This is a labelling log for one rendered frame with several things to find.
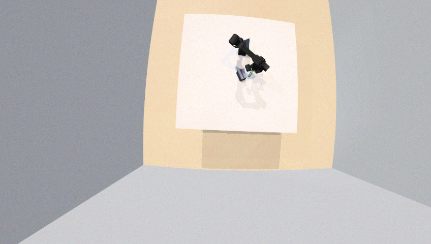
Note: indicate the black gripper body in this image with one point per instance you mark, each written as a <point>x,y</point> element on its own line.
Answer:
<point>248,67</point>

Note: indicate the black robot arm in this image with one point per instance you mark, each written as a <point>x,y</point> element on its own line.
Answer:
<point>259,61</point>

